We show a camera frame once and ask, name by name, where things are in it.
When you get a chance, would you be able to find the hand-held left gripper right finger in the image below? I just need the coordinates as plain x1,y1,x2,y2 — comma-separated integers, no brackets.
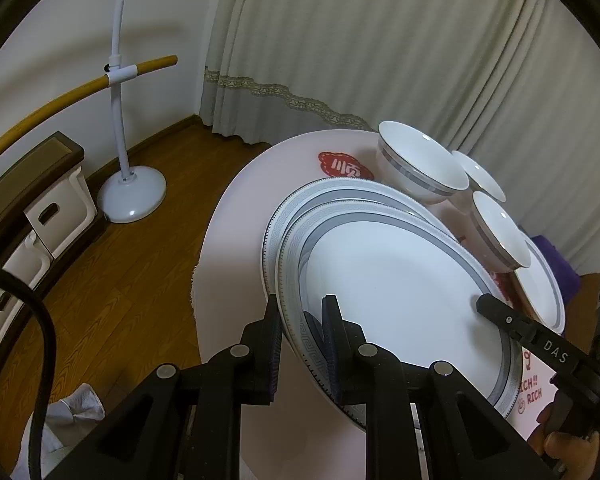
302,294,551,480

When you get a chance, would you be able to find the red cloud-shaped sticker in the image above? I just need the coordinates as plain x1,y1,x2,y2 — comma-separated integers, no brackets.
314,151,377,182

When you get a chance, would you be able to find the purple cloth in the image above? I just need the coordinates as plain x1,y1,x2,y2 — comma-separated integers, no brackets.
534,235,581,306

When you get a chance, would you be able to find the large grey-rimmed white plate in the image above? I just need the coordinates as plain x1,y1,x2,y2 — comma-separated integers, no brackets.
262,177,456,301
275,200,522,433

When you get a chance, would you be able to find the cream curtain with lace trim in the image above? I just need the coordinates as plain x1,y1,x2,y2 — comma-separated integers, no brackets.
200,0,600,276

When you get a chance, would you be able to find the person's right hand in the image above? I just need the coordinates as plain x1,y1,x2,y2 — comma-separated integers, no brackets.
536,402,600,480

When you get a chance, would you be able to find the white bowl with grey band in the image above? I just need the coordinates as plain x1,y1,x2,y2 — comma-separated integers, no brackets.
469,191,531,273
450,150,507,203
376,120,470,206

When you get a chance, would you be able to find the small grey-rimmed white plate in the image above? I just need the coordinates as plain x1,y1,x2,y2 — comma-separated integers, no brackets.
509,237,566,336

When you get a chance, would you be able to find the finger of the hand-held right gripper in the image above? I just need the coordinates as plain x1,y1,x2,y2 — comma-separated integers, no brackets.
476,293,600,391
545,385,598,443

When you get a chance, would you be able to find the black cable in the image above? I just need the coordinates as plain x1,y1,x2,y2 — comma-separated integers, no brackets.
0,260,57,480

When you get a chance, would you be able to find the white drawer cabinet brown top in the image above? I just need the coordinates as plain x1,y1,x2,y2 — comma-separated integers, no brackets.
0,131,107,396

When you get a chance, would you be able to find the white cloth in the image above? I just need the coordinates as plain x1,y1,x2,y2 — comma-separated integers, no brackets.
19,382,106,463

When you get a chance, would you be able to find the white rack with wooden bars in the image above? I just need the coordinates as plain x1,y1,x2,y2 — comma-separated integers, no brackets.
0,0,188,224

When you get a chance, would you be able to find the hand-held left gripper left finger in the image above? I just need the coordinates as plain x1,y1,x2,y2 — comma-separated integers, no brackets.
45,292,286,480

